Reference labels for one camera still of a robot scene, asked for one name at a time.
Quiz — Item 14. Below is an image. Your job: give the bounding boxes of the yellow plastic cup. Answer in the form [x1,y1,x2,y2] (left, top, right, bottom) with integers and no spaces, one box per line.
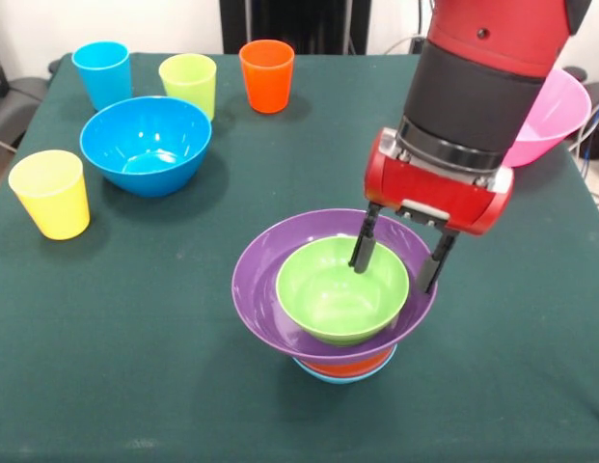
[8,149,92,241]

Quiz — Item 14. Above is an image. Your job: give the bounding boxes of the small green plastic bowl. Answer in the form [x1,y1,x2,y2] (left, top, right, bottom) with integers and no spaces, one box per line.
[275,235,410,347]

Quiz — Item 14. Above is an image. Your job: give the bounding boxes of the blue plastic cup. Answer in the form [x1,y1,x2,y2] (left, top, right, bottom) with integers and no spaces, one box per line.
[70,41,134,112]

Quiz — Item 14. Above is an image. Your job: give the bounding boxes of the large blue plastic bowl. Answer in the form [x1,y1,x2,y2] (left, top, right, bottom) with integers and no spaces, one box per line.
[79,95,213,199]

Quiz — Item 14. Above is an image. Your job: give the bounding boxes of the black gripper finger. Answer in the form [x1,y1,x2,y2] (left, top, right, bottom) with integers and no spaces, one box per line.
[348,202,383,275]
[418,231,460,295]

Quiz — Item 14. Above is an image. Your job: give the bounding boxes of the small blue plastic bowl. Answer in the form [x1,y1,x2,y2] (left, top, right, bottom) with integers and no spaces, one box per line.
[291,349,399,386]

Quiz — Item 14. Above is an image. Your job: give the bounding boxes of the lime green plastic cup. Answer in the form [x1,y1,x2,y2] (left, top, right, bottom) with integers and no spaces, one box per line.
[157,52,218,123]

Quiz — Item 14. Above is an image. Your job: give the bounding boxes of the dark green tablecloth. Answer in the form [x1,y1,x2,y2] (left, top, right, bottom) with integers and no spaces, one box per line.
[0,51,599,463]

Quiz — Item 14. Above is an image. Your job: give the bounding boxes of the orange plastic cup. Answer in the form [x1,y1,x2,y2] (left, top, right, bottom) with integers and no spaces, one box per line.
[238,39,296,115]

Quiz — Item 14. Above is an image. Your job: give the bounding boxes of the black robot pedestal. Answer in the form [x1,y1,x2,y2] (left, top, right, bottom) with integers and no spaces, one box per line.
[221,0,372,55]

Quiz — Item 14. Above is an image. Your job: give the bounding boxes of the blue cable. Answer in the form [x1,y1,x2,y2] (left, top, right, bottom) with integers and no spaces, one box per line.
[579,95,599,161]

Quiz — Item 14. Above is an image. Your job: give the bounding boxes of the purple plastic bowl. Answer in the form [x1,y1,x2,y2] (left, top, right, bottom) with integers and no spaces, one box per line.
[231,207,439,367]

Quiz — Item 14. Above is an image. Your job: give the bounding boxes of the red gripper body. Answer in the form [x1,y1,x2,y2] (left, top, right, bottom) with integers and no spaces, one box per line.
[365,126,515,238]

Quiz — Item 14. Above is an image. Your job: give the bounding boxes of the black chair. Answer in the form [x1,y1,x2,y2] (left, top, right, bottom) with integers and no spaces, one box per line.
[0,33,57,150]

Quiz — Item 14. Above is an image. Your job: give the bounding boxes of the large pink plastic bowl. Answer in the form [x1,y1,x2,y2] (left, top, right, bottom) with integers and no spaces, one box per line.
[502,67,593,169]

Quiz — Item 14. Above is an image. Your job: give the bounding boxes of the orange plastic bowl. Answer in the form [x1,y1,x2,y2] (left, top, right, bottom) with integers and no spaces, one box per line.
[298,346,395,377]

